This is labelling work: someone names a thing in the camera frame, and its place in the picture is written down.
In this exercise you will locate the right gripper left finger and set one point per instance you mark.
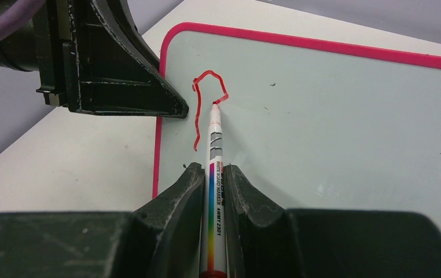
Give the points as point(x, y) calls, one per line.
point(160, 239)

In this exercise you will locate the white whiteboard marker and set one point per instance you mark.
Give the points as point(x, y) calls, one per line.
point(213, 258)

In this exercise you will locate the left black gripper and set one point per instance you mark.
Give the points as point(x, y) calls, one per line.
point(91, 58)

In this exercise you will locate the pink framed whiteboard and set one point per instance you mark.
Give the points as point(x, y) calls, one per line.
point(311, 123)

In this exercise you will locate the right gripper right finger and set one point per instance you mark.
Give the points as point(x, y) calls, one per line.
point(267, 240)

